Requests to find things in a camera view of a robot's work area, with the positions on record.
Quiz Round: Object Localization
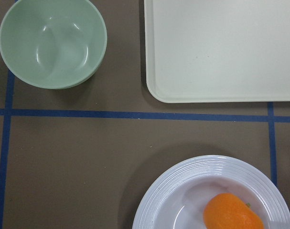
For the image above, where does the white round plate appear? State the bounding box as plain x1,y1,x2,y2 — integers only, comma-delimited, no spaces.
133,155,290,229

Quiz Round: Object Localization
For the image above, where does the orange fruit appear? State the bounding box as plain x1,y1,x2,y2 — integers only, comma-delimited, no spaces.
203,193,264,229

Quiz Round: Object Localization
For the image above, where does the cream bear tray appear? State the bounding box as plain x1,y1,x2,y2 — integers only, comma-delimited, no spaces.
144,0,290,103

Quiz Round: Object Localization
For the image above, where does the green ceramic bowl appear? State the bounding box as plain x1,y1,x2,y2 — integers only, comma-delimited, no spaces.
0,0,107,89

